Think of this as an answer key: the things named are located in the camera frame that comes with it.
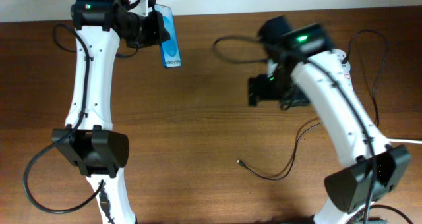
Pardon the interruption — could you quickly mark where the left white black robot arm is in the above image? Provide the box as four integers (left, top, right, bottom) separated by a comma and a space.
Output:
52, 0, 170, 223

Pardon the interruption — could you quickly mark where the white power strip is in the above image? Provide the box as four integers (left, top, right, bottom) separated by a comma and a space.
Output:
334, 49, 353, 90

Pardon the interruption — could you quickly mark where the thin black charging cable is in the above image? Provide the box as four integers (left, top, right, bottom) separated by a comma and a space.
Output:
236, 29, 390, 181

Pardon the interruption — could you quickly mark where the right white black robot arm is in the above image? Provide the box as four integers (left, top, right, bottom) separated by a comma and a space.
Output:
248, 16, 411, 223

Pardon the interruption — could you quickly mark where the blue screen smartphone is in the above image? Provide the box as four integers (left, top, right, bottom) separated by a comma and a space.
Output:
155, 4, 182, 68

